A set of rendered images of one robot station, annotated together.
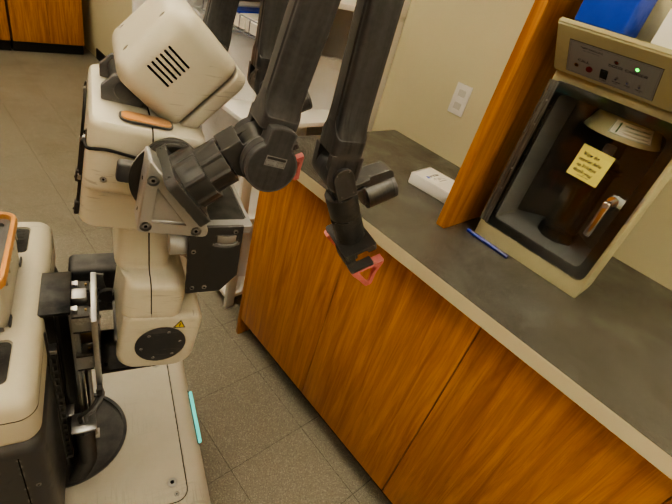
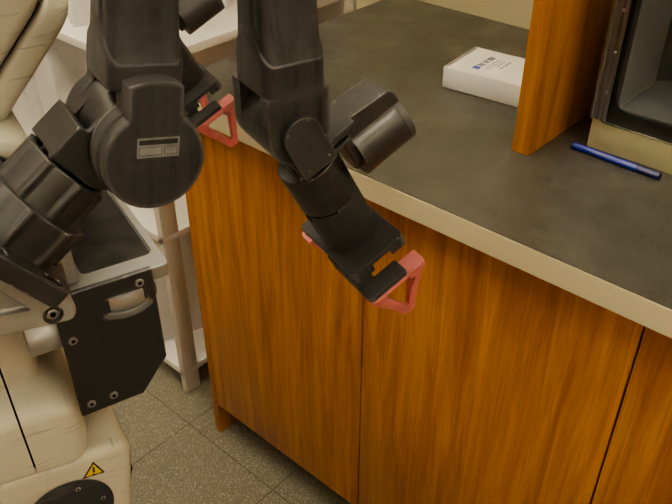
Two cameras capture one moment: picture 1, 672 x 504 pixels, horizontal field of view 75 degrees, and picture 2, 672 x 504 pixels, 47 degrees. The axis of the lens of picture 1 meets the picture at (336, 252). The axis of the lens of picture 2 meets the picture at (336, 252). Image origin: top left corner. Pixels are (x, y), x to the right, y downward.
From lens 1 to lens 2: 0.08 m
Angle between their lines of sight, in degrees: 3
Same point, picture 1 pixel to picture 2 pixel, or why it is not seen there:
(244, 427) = not seen: outside the picture
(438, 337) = (571, 360)
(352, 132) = (291, 45)
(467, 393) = (652, 448)
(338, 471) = not seen: outside the picture
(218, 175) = (58, 203)
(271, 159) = (148, 144)
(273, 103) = (118, 38)
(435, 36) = not seen: outside the picture
